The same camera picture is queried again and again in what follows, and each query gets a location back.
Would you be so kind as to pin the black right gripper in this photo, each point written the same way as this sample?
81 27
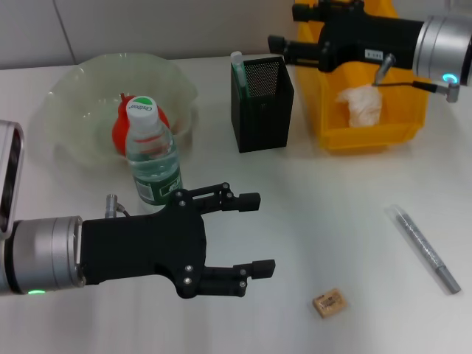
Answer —
368 37

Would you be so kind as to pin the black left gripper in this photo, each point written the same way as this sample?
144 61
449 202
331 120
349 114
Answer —
140 247

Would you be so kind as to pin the green utility knife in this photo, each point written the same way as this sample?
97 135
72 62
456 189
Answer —
239 73

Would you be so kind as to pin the white paper ball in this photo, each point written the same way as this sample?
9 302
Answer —
363 105

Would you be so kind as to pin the tan eraser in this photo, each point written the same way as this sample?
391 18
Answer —
330 303

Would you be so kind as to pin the clear water bottle green label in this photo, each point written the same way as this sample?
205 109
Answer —
153 147

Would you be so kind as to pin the red-orange toy orange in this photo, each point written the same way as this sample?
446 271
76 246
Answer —
119 132

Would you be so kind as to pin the black mesh pen holder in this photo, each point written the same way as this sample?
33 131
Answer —
263 121

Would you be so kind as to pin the grey wrapped pen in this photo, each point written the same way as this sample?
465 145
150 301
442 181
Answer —
424 247

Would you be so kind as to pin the pale green glass fruit bowl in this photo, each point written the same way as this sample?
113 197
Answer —
73 103

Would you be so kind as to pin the yellow plastic bin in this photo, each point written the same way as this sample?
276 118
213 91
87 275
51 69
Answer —
368 132

